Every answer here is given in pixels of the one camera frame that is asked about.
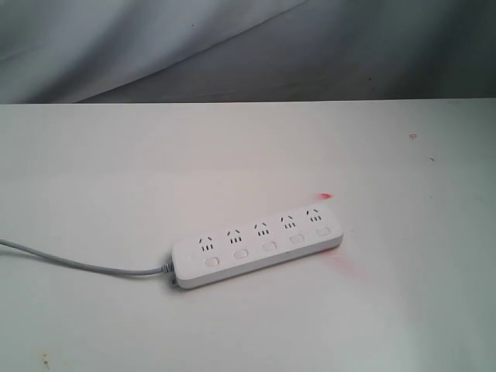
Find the white five-outlet power strip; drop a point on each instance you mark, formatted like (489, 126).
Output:
(220, 254)

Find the grey backdrop cloth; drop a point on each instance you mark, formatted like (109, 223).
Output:
(245, 51)

